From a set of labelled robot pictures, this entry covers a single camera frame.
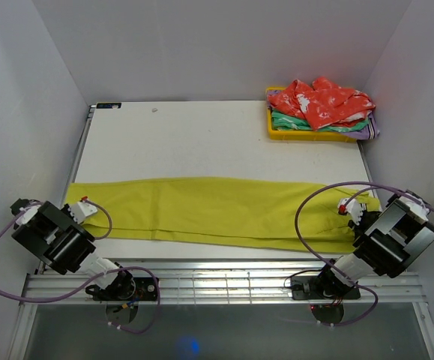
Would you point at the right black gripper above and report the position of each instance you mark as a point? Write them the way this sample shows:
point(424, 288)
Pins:
point(357, 228)

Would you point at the yellow-green trousers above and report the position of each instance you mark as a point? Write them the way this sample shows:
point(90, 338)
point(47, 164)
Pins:
point(219, 211)

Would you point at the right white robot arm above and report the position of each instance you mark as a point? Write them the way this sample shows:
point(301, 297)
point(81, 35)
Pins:
point(386, 242)

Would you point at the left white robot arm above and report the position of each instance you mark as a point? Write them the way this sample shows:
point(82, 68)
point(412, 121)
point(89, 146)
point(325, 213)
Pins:
point(56, 236)

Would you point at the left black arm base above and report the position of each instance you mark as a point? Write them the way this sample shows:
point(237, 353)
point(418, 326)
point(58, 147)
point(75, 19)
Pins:
point(149, 288)

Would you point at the purple striped garment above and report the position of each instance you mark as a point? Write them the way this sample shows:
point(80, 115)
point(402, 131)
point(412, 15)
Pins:
point(368, 133)

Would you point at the yellow plastic tray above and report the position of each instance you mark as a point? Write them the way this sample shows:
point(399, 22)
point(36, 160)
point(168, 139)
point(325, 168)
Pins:
point(304, 135)

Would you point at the red white patterned garment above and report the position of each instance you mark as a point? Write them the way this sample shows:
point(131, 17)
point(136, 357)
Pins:
point(322, 104)

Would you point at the green folded garment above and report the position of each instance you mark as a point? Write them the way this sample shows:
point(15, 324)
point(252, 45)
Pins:
point(284, 122)

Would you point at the blue label sticker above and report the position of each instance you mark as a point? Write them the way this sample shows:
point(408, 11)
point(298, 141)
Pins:
point(112, 106)

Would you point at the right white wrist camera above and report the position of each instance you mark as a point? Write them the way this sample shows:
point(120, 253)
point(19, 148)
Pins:
point(352, 208)

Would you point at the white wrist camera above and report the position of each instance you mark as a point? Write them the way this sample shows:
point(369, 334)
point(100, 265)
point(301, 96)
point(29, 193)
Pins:
point(82, 210)
point(352, 208)

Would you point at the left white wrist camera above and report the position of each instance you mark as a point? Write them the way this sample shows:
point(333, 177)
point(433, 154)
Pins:
point(82, 210)

